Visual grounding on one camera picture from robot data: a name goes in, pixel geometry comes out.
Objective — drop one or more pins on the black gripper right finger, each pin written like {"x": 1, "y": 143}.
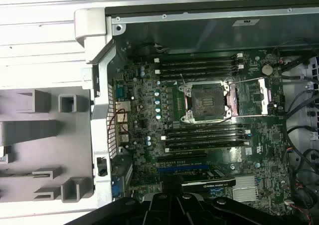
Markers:
{"x": 192, "y": 210}

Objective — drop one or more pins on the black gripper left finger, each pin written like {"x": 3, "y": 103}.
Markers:
{"x": 159, "y": 210}

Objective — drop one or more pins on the thin metal locking lever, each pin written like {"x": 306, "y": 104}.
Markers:
{"x": 183, "y": 81}
{"x": 211, "y": 120}

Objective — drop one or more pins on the metal socket cover frame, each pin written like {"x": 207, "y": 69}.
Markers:
{"x": 263, "y": 90}

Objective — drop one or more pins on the CPU socket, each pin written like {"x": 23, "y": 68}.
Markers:
{"x": 205, "y": 101}

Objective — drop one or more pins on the black graphics card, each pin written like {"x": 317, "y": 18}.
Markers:
{"x": 216, "y": 178}

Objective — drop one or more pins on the black expansion slot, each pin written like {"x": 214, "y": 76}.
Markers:
{"x": 182, "y": 156}

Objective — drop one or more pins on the silver finned heatsink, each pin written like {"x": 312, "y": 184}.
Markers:
{"x": 245, "y": 193}

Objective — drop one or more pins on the black RAM slot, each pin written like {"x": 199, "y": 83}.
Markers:
{"x": 207, "y": 129}
{"x": 199, "y": 74}
{"x": 199, "y": 68}
{"x": 207, "y": 134}
{"x": 199, "y": 58}
{"x": 207, "y": 147}
{"x": 199, "y": 63}
{"x": 207, "y": 140}

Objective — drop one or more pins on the green motherboard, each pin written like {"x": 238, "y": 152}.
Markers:
{"x": 264, "y": 157}

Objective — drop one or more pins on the grey parts rack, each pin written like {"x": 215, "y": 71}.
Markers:
{"x": 27, "y": 132}

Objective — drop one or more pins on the round coin battery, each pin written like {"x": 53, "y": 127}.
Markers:
{"x": 267, "y": 69}

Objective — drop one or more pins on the open black PC case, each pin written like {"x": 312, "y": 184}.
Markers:
{"x": 189, "y": 35}

